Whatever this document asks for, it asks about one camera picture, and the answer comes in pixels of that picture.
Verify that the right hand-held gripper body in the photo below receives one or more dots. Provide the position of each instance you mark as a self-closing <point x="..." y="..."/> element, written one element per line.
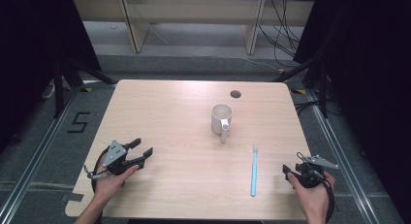
<point x="308" y="174"/>

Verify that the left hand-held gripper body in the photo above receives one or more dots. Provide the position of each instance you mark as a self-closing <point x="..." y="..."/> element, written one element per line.
<point x="116" y="156"/>

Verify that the person's right hand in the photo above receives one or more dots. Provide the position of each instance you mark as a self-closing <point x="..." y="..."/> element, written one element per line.
<point x="311" y="198"/>

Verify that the person's left hand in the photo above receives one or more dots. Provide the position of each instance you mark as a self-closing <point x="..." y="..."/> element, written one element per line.
<point x="111" y="183"/>

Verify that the light blue toothbrush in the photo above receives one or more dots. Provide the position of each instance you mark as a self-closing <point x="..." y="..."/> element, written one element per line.
<point x="254" y="172"/>

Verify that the grey tape strip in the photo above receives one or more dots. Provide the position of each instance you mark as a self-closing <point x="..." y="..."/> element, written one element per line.
<point x="72" y="197"/>

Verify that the white mug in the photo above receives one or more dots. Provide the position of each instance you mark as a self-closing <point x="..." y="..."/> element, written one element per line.
<point x="221" y="119"/>

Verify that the black metal stand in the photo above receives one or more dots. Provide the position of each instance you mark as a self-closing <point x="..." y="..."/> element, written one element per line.
<point x="323" y="88"/>
<point x="58" y="88"/>

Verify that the black curtain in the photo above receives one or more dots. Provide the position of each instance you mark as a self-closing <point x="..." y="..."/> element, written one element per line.
<point x="371" y="56"/>
<point x="35" y="39"/>

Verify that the beige wooden background desk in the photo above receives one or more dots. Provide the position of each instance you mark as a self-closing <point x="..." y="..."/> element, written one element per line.
<point x="194" y="7"/>

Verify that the aluminium floor rail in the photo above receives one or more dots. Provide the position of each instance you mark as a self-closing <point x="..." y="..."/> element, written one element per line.
<point x="342" y="159"/>
<point x="35" y="159"/>

